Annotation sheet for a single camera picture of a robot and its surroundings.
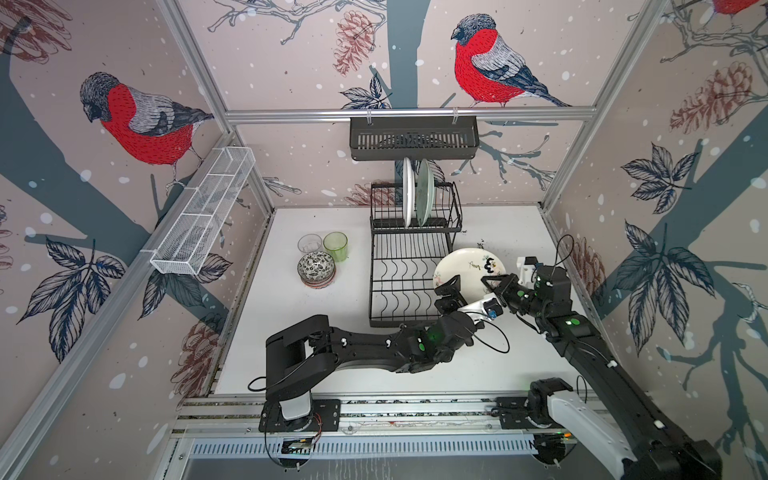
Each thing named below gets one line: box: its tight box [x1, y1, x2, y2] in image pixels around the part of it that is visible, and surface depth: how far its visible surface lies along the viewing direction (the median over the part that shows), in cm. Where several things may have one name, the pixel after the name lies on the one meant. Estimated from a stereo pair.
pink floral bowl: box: [297, 251, 336, 282], surface depth 99 cm
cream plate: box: [433, 248, 506, 303], surface depth 84 cm
